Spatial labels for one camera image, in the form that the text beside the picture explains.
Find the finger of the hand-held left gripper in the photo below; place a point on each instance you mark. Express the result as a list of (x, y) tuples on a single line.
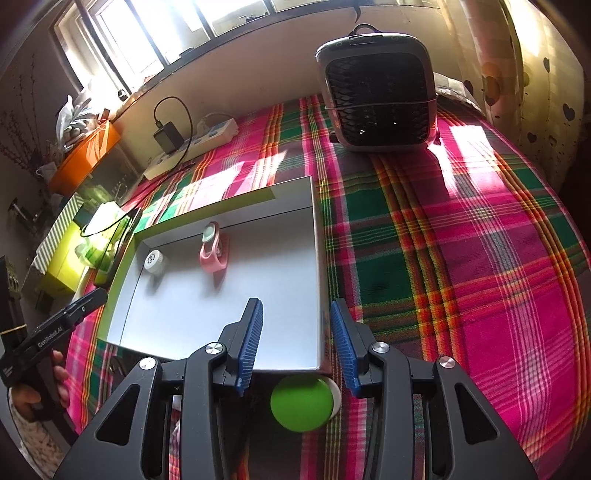
[(87, 302)]

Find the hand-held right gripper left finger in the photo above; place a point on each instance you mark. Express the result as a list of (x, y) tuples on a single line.
[(251, 341)]

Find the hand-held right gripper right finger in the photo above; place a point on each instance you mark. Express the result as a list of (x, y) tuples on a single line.
[(344, 350)]

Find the white cardboard box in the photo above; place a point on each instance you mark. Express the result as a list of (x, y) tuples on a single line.
[(207, 300)]

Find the green lidded small jar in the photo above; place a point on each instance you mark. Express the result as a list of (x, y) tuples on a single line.
[(302, 401)]

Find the person's left forearm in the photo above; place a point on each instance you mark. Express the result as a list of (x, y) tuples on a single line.
[(32, 438)]

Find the person's left hand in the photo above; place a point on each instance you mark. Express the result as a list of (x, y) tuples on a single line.
[(59, 374)]

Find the yellow-green box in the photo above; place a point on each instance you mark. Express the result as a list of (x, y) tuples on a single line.
[(60, 265)]

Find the small white round jar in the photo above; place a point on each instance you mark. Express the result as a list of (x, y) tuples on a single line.
[(154, 263)]

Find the green tissue pack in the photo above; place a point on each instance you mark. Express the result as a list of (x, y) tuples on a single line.
[(99, 221)]

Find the green striped cloth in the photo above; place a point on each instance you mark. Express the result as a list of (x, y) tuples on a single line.
[(57, 224)]

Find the pink clip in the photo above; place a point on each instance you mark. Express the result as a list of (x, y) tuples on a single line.
[(213, 253)]

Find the orange container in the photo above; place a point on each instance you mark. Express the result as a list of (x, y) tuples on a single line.
[(83, 157)]

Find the plaid blanket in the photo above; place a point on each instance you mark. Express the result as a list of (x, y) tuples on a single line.
[(438, 230)]

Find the black charger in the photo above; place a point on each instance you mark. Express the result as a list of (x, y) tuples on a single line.
[(167, 137)]

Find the white plastic bag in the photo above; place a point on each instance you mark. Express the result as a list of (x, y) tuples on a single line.
[(69, 115)]

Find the dried branch decoration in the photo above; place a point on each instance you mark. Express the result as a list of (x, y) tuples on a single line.
[(23, 115)]

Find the white power strip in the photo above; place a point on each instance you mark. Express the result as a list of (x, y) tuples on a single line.
[(205, 137)]

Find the window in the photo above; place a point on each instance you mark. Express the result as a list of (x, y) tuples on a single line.
[(152, 50)]

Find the small grey space heater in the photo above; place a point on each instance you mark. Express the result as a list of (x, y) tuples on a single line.
[(378, 92)]

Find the grey cloth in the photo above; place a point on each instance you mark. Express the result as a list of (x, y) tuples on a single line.
[(455, 90)]

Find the heart print curtain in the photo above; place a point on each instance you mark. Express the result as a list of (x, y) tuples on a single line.
[(531, 92)]

